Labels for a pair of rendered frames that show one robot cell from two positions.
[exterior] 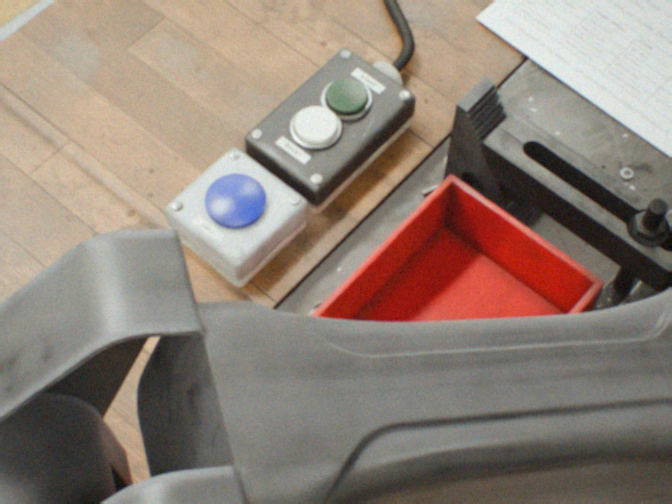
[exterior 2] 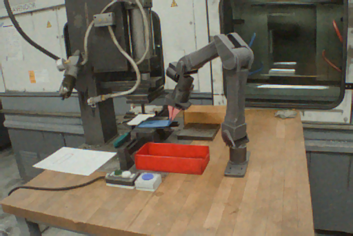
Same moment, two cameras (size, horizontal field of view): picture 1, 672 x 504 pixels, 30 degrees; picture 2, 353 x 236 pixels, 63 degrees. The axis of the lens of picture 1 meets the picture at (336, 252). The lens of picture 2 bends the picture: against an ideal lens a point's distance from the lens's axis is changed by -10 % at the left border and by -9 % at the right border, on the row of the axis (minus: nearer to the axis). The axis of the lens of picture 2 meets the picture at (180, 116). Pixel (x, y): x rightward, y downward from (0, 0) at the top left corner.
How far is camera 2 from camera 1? 117 cm
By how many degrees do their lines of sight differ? 84
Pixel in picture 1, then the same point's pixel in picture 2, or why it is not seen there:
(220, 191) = (147, 177)
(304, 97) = (119, 178)
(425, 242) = (142, 167)
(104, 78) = (119, 210)
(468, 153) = (127, 156)
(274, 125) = (127, 179)
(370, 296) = (156, 167)
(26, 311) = (223, 39)
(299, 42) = (100, 191)
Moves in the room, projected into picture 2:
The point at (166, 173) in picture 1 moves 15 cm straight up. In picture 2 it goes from (140, 195) to (134, 152)
